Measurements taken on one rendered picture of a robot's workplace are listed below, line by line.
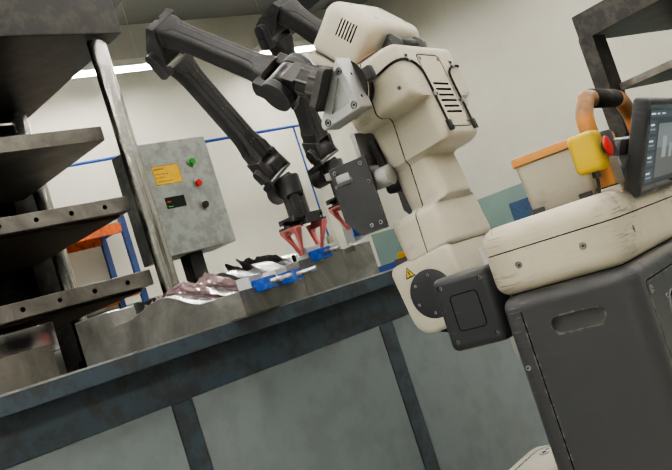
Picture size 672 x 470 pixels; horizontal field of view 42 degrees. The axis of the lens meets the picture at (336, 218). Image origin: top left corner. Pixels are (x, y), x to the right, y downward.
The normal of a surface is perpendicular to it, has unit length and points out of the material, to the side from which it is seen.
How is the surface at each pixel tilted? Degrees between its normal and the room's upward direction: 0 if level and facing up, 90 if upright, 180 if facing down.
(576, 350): 90
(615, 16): 90
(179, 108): 90
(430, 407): 90
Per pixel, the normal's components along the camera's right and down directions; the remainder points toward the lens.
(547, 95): -0.78, 0.21
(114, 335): -0.48, 0.08
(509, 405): 0.64, -0.26
